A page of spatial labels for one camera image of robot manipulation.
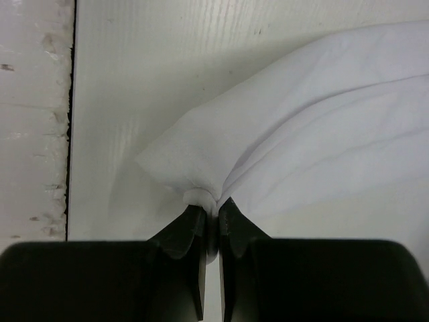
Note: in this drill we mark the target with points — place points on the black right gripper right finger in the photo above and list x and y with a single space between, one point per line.
272 279

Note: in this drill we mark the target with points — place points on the white t-shirt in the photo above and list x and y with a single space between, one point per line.
329 141

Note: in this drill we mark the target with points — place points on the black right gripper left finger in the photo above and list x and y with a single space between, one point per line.
160 279

